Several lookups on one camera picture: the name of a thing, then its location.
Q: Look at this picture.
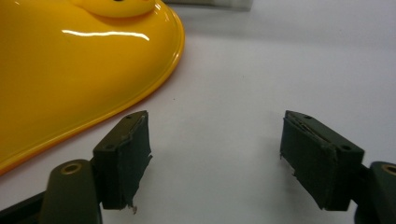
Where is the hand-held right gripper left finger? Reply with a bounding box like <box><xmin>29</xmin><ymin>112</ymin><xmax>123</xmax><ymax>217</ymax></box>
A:
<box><xmin>92</xmin><ymin>110</ymin><xmax>153</xmax><ymax>215</ymax></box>

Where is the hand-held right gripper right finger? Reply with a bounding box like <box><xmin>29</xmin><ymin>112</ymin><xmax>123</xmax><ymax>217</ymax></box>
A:
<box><xmin>279</xmin><ymin>109</ymin><xmax>366</xmax><ymax>212</ymax></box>

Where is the yellow plastic lid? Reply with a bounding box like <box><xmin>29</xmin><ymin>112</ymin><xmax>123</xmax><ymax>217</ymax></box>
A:
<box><xmin>0</xmin><ymin>0</ymin><xmax>186</xmax><ymax>176</ymax></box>

